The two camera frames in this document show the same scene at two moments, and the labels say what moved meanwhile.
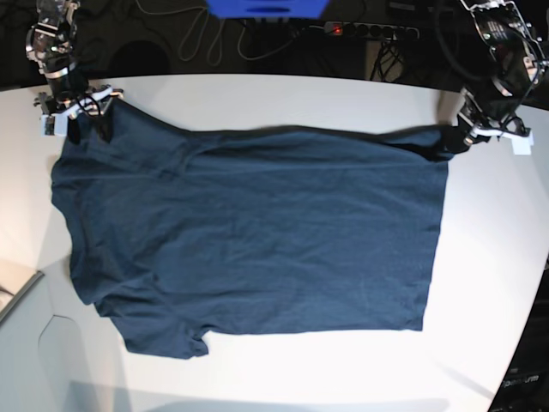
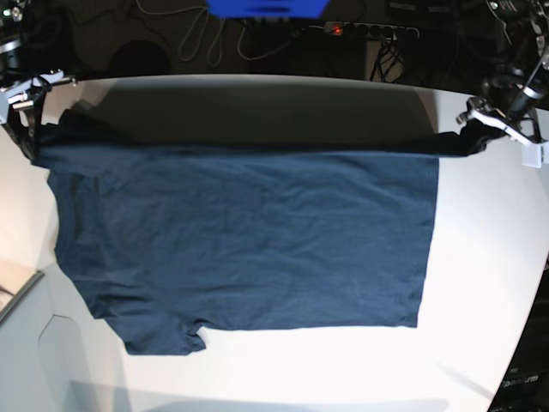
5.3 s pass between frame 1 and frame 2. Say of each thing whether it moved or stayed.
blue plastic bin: stayed
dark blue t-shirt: moved
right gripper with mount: moved
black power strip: stayed
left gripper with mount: moved
